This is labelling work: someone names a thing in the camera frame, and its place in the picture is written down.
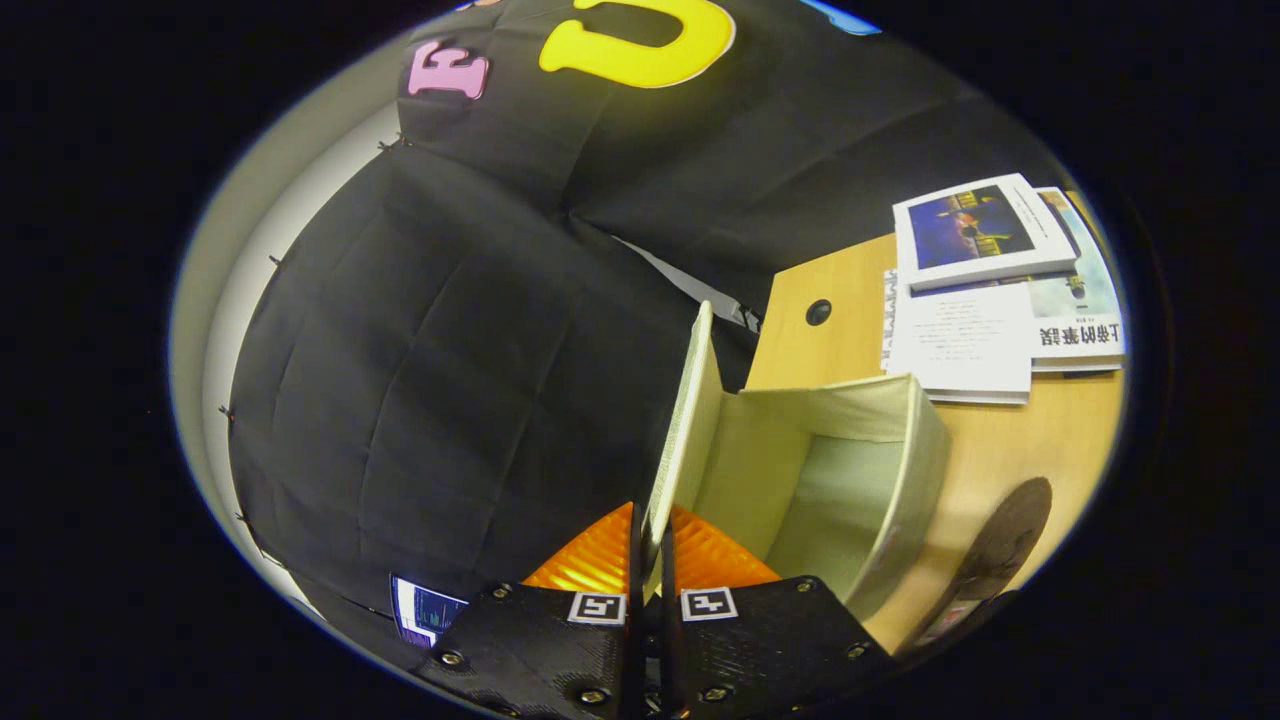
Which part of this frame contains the white book with text cover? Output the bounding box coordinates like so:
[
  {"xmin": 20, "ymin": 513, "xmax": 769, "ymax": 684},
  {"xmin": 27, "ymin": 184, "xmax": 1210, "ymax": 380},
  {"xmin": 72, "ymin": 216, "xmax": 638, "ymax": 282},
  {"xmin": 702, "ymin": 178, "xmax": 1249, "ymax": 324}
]
[{"xmin": 880, "ymin": 268, "xmax": 1036, "ymax": 406}]

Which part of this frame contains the white book with blue picture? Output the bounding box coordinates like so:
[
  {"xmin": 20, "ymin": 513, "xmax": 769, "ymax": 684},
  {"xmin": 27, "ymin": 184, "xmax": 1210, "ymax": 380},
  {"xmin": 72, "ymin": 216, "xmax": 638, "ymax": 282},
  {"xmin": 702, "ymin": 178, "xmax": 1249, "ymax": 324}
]
[{"xmin": 892, "ymin": 173, "xmax": 1079, "ymax": 293}]

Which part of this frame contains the green fabric storage box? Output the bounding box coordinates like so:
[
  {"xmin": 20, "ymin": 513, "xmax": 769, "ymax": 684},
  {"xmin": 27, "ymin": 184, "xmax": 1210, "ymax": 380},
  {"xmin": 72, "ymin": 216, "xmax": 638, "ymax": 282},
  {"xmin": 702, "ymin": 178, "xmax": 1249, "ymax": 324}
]
[{"xmin": 640, "ymin": 300, "xmax": 951, "ymax": 623}]

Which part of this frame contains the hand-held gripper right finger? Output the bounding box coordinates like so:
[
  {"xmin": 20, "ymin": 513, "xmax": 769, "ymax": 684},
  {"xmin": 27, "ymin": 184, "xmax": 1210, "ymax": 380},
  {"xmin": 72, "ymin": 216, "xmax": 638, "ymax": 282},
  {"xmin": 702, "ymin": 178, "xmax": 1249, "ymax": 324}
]
[{"xmin": 658, "ymin": 505, "xmax": 896, "ymax": 720}]

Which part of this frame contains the brown fuzzy shoe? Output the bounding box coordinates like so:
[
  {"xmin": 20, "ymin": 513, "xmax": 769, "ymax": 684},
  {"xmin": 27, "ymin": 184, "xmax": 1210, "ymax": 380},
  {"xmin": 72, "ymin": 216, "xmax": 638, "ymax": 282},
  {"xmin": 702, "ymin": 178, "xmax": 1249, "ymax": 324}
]
[{"xmin": 900, "ymin": 477, "xmax": 1053, "ymax": 656}]

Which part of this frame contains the lit display screen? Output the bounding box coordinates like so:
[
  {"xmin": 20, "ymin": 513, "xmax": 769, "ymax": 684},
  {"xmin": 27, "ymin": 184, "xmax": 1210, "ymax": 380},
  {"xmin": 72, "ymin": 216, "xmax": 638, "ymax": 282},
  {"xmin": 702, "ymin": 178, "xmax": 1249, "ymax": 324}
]
[{"xmin": 390, "ymin": 575, "xmax": 469, "ymax": 648}]

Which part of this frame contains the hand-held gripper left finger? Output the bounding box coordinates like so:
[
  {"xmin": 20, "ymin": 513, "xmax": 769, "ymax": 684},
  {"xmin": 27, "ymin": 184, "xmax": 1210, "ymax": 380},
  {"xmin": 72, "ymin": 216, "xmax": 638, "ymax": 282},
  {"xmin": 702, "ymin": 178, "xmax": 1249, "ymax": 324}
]
[{"xmin": 412, "ymin": 500, "xmax": 649, "ymax": 720}]

